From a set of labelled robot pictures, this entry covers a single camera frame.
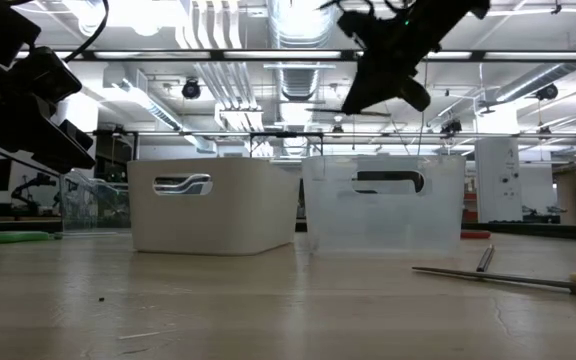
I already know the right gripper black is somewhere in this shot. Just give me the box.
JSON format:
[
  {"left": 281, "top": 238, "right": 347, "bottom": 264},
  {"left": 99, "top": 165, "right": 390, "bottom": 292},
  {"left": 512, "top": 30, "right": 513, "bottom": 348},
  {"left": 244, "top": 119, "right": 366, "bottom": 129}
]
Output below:
[{"left": 340, "top": 12, "right": 434, "bottom": 116}]

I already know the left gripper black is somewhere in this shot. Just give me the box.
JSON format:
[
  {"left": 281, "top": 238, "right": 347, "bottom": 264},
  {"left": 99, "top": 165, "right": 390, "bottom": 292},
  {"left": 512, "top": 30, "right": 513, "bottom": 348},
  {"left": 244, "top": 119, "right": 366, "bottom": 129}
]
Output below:
[{"left": 0, "top": 59, "right": 97, "bottom": 175}]

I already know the frosted translucent plastic bin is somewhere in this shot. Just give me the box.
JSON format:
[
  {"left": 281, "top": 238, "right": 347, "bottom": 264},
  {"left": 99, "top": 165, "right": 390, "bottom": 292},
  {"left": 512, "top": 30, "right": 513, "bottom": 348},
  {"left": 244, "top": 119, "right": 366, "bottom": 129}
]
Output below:
[{"left": 301, "top": 153, "right": 468, "bottom": 257}]

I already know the white plastic bin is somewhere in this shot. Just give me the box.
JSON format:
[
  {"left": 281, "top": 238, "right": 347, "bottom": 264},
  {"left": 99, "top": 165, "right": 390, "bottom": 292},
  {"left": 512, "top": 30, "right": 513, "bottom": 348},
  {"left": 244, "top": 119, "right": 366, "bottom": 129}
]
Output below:
[{"left": 126, "top": 157, "right": 300, "bottom": 257}]

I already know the thin dark paintbrush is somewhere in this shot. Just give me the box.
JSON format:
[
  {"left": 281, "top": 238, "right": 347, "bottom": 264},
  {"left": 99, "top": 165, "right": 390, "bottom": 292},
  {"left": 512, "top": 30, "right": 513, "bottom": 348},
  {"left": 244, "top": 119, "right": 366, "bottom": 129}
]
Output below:
[{"left": 475, "top": 243, "right": 496, "bottom": 274}]

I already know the clear plastic bin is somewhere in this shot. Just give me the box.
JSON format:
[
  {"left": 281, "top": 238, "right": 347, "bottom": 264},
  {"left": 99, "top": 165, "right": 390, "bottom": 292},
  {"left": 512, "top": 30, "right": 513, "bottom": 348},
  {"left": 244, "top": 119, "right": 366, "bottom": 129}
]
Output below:
[{"left": 59, "top": 168, "right": 132, "bottom": 235}]

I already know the black ceiling spotlight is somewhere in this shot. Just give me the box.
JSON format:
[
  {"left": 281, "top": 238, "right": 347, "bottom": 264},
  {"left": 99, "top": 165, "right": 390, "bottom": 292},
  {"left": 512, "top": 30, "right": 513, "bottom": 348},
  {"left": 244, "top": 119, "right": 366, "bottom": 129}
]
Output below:
[
  {"left": 181, "top": 78, "right": 202, "bottom": 100},
  {"left": 535, "top": 83, "right": 559, "bottom": 101}
]

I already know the white pillar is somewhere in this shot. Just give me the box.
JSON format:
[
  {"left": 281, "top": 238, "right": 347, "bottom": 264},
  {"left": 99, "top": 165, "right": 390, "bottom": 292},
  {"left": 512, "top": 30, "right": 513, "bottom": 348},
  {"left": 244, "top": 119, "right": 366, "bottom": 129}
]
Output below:
[{"left": 474, "top": 136, "right": 523, "bottom": 224}]

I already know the red storage shelf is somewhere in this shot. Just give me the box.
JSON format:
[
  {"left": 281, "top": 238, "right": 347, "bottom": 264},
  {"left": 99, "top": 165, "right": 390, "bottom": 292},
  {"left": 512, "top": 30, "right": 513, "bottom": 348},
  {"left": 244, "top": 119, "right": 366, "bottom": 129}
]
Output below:
[{"left": 465, "top": 192, "right": 479, "bottom": 224}]

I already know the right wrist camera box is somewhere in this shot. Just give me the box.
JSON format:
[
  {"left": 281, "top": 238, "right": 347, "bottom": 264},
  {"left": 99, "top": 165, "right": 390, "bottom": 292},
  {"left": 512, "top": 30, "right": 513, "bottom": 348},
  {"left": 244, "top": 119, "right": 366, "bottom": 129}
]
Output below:
[{"left": 336, "top": 8, "right": 375, "bottom": 41}]

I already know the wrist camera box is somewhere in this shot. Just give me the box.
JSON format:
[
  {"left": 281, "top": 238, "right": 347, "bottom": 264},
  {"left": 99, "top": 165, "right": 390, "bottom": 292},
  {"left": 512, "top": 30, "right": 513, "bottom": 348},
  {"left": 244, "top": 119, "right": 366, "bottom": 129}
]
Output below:
[
  {"left": 12, "top": 46, "right": 83, "bottom": 105},
  {"left": 336, "top": 8, "right": 375, "bottom": 41}
]

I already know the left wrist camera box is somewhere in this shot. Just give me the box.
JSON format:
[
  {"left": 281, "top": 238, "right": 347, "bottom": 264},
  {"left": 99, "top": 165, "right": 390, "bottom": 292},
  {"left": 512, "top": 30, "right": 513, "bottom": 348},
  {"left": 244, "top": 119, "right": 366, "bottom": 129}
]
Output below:
[{"left": 12, "top": 46, "right": 83, "bottom": 105}]

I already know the silver ventilation duct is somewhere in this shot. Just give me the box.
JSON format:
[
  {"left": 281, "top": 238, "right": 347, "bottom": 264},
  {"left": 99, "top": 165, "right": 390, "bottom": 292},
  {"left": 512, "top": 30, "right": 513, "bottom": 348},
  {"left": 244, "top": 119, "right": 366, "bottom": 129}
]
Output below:
[{"left": 267, "top": 0, "right": 337, "bottom": 101}]

